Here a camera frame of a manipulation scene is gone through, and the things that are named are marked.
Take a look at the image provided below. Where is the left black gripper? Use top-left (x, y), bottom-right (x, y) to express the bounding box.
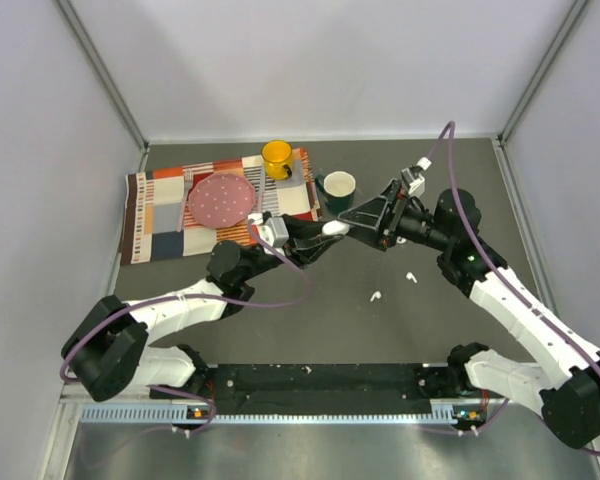
top-left (239, 214), bottom-right (343, 282)

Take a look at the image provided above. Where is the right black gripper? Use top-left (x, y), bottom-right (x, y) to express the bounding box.
top-left (338, 180), bottom-right (452, 252)

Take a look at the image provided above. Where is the white earbud charging case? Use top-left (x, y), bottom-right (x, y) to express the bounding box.
top-left (321, 220), bottom-right (350, 237)

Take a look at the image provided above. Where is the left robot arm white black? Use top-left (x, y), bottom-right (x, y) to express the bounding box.
top-left (60, 214), bottom-right (350, 402)

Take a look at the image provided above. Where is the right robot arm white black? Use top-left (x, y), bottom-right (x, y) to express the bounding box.
top-left (338, 180), bottom-right (600, 449)

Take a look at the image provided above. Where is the dark green mug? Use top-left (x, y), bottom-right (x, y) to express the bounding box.
top-left (315, 171), bottom-right (357, 216)

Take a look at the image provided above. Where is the lilac knife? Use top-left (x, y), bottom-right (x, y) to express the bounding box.
top-left (255, 166), bottom-right (266, 213)

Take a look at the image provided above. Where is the yellow mug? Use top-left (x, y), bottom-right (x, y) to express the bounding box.
top-left (261, 140), bottom-right (293, 181)

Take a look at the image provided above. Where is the pink dotted plate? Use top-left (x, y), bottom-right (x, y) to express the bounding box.
top-left (187, 173), bottom-right (256, 229)

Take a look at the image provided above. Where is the patterned orange placemat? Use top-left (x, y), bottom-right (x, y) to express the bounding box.
top-left (119, 148), bottom-right (321, 266)

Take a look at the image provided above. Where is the lilac fork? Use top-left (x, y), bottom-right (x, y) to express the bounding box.
top-left (176, 169), bottom-right (194, 232)

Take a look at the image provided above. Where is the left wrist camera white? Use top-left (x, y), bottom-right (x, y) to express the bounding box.
top-left (247, 212), bottom-right (290, 249)

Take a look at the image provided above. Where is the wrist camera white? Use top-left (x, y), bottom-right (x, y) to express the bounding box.
top-left (247, 212), bottom-right (290, 249)
top-left (401, 157), bottom-right (431, 198)

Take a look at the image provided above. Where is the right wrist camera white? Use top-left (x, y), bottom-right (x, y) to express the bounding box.
top-left (401, 157), bottom-right (431, 198)

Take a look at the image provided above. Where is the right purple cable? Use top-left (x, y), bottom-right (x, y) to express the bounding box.
top-left (427, 120), bottom-right (600, 456)

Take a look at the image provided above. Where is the purple cable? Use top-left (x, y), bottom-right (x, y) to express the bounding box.
top-left (427, 120), bottom-right (600, 456)
top-left (59, 214), bottom-right (315, 436)

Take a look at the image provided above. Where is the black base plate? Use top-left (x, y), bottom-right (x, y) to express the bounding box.
top-left (181, 363), bottom-right (488, 416)

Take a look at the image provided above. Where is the grey slotted cable duct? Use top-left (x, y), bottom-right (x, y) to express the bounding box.
top-left (80, 404), bottom-right (479, 425)

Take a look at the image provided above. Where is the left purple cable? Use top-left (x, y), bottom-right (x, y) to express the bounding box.
top-left (59, 214), bottom-right (315, 436)

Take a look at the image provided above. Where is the aluminium frame rail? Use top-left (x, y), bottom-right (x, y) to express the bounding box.
top-left (60, 389), bottom-right (153, 420)

